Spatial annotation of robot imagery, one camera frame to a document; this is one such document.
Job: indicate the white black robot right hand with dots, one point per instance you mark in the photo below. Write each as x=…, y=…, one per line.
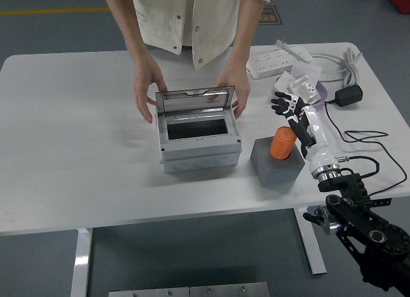
x=315, y=130

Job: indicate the person's right hand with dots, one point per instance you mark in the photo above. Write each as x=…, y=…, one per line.
x=144, y=82

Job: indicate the person's left hand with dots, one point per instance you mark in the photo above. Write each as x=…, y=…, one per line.
x=241, y=89

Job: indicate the orange cylindrical battery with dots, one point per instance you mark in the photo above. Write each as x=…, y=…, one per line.
x=282, y=143

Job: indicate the smoky transparent box lid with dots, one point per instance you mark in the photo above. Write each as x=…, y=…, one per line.
x=179, y=103

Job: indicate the grey plastic box cover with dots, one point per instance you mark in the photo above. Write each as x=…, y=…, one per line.
x=198, y=145

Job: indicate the person's left forearm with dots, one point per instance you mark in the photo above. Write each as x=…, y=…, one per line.
x=246, y=31

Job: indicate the person's right forearm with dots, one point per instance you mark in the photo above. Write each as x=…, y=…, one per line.
x=128, y=28

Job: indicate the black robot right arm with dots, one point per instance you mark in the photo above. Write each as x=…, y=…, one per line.
x=352, y=210

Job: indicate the grey plastic box base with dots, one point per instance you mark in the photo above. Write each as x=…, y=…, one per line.
x=198, y=164

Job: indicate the white power strip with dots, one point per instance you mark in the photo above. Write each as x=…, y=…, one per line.
x=272, y=65

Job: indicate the packaged white socket panel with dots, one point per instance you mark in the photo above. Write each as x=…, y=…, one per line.
x=306, y=89

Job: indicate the black power adapter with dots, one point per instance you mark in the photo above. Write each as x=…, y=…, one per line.
x=349, y=95

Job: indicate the grey foam block holder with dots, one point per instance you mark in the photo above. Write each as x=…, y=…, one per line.
x=278, y=176

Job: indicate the white table leg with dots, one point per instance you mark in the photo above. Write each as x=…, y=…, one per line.
x=80, y=261
x=314, y=249

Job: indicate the red object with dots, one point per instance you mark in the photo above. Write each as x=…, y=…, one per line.
x=398, y=1

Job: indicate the grey metal plate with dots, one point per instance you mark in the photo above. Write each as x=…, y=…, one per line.
x=149, y=292
x=229, y=290

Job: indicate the white tilted switch panel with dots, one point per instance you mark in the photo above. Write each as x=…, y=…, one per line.
x=283, y=82

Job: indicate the white square switch panel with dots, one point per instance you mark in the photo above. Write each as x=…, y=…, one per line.
x=307, y=69

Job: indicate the white wall plug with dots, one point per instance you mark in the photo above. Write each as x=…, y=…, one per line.
x=282, y=43

